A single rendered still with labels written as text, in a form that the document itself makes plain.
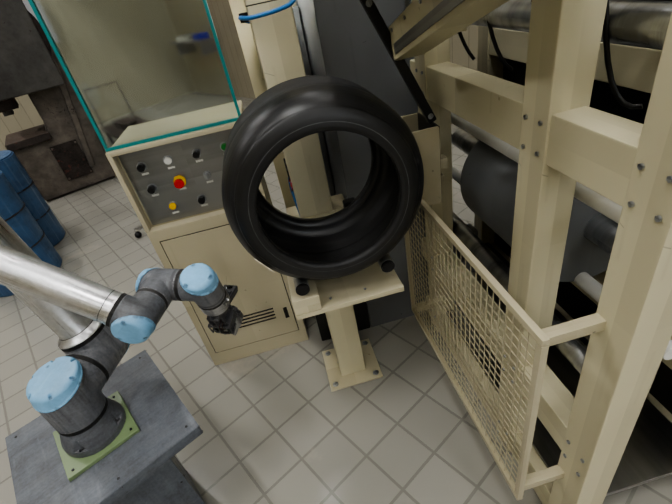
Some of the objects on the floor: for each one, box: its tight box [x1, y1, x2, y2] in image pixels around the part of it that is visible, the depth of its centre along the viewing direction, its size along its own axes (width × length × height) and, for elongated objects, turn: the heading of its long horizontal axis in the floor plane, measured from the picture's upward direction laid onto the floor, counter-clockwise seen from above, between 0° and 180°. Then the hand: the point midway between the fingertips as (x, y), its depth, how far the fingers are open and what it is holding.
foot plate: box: [322, 338, 383, 392], centre depth 213 cm, size 27×27×2 cm
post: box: [244, 0, 366, 376], centre depth 144 cm, size 13×13×250 cm
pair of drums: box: [0, 150, 65, 297], centre depth 356 cm, size 75×122×90 cm, turn 56°
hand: (236, 324), depth 141 cm, fingers closed
